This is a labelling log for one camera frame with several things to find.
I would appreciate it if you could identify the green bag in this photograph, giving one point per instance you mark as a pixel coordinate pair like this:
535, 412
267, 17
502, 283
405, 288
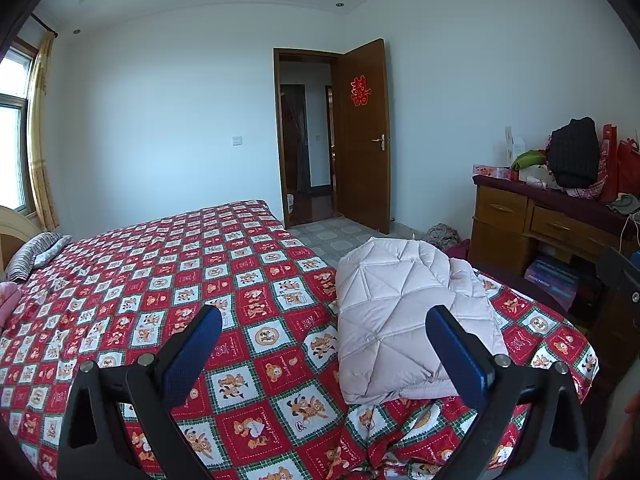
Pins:
527, 160

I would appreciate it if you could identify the patterned tissue box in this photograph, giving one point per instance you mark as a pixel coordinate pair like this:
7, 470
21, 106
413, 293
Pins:
492, 172

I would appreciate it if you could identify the window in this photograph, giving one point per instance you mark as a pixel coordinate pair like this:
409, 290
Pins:
12, 110

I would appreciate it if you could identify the brown door frame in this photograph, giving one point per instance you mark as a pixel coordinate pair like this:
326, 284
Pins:
276, 135

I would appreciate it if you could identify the striped grey pillow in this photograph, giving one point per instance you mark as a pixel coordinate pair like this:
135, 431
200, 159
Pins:
37, 252

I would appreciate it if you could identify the pink cloth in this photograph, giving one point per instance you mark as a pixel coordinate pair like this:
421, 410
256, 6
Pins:
7, 305

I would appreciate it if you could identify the red checked printed blanket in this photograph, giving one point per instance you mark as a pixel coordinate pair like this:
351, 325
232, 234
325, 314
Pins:
250, 285

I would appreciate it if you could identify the printed box under desk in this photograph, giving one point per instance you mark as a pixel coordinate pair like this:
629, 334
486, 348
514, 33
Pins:
552, 280

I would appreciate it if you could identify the brown wooden door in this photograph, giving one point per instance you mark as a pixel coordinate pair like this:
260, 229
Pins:
362, 180

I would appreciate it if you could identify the pink quilted jacket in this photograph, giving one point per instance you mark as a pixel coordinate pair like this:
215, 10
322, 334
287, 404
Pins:
390, 310

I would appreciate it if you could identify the beige bed headboard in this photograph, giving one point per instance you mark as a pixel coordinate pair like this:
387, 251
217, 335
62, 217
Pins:
15, 225

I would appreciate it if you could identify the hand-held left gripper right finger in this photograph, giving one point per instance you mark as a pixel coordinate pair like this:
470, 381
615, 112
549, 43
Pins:
457, 355

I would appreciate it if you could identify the curtain rod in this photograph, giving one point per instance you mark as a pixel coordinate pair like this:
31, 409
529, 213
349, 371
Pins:
45, 25

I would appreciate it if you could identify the yellow curtain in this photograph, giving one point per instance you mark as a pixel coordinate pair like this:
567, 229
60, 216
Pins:
42, 135

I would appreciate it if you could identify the black folded clothing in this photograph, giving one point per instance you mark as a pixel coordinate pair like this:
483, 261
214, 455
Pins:
574, 152

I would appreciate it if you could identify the person's right forearm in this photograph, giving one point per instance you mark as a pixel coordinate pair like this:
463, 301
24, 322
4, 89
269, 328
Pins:
622, 440

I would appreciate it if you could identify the dark bed footboard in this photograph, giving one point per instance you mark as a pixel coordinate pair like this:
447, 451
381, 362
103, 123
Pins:
540, 292

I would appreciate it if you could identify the grey cloth on desk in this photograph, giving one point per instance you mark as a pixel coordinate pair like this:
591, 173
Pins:
624, 204

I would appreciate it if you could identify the red gift bag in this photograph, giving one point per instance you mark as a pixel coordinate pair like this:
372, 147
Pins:
629, 170
609, 165

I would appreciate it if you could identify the grey cloth on floor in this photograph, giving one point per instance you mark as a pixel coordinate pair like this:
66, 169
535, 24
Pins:
442, 236

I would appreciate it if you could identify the dark red cloth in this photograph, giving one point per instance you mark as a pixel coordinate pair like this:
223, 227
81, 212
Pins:
459, 250

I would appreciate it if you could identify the white box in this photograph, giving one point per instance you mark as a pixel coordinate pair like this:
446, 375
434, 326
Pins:
515, 142

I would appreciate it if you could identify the checked cloth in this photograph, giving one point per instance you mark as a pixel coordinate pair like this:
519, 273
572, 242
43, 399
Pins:
585, 192

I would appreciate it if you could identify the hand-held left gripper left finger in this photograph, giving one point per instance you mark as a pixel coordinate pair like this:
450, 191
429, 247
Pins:
192, 355

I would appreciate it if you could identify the red paper door decoration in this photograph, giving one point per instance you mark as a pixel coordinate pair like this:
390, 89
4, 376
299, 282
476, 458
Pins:
360, 91

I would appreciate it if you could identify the wooden desk with drawers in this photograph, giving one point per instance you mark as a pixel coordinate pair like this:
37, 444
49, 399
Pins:
500, 225

